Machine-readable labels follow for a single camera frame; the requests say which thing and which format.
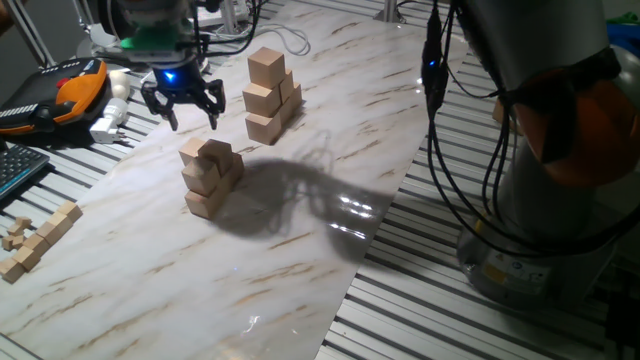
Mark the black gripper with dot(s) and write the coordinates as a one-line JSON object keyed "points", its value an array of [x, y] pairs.
{"points": [[175, 82]]}

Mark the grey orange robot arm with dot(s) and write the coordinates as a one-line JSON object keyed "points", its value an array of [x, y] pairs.
{"points": [[525, 50]]}

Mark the person right forearm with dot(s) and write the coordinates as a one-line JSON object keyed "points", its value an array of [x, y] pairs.
{"points": [[4, 17]]}

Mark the white round object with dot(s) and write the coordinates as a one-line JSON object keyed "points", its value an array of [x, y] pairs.
{"points": [[120, 85]]}

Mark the white power adapter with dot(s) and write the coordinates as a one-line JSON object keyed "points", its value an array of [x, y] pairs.
{"points": [[107, 122]]}

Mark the white power strip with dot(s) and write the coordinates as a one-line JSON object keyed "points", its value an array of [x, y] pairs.
{"points": [[215, 17]]}

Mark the black orange teach pendant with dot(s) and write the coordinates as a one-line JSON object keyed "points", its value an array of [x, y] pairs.
{"points": [[75, 95]]}

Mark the small wooden cube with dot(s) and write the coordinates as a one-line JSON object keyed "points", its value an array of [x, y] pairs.
{"points": [[70, 210], [37, 244], [11, 270], [26, 257], [48, 232], [60, 222]]}

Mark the black keyboard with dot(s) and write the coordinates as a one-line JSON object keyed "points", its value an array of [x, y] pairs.
{"points": [[20, 167]]}

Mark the tiny wooden cube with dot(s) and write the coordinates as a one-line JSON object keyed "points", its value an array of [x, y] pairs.
{"points": [[7, 242], [23, 221], [15, 230], [18, 241]]}

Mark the marble pattern mat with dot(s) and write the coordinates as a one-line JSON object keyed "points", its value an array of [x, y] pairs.
{"points": [[150, 310]]}

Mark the blue bag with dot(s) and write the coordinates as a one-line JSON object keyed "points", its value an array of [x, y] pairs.
{"points": [[625, 34]]}

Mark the green cloth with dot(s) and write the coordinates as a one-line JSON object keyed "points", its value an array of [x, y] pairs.
{"points": [[625, 19]]}

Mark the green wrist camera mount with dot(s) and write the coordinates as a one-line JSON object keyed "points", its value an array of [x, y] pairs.
{"points": [[150, 37]]}

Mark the aluminium frame post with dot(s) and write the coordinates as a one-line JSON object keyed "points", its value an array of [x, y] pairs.
{"points": [[228, 15], [29, 32]]}

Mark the aluminium frame beam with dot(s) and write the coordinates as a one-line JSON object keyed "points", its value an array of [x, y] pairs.
{"points": [[387, 10]]}

